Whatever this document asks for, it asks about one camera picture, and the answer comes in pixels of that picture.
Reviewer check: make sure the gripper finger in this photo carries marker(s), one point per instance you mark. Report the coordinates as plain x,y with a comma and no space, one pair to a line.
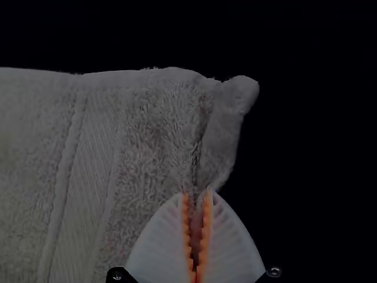
160,247
229,250

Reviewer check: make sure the pale towel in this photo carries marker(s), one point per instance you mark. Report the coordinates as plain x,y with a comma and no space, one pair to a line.
88,165

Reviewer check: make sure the black mat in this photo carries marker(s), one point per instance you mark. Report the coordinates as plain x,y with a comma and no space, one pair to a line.
309,118

